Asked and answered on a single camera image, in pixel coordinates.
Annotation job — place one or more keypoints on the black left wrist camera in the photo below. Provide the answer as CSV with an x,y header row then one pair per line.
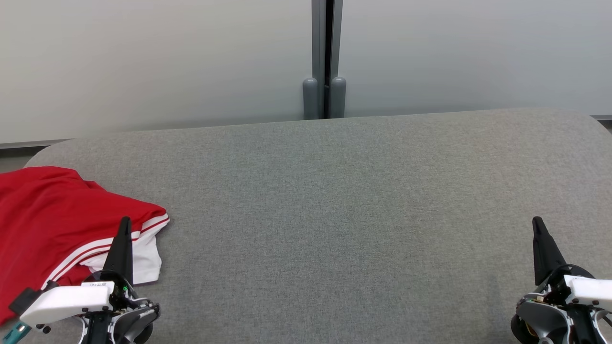
x,y
28,298

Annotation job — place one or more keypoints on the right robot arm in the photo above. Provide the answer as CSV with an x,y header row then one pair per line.
x,y
535,315

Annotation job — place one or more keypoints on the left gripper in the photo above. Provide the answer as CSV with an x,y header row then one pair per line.
x,y
71,298

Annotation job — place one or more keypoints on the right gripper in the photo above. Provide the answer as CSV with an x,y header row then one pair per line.
x,y
588,289

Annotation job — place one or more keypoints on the grey cylindrical post foot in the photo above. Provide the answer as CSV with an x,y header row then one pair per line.
x,y
338,98
310,98

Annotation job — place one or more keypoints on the red jersey with white sleeves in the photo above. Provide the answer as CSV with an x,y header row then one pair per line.
x,y
48,215

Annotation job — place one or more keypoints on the grey partition post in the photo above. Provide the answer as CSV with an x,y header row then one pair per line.
x,y
319,43

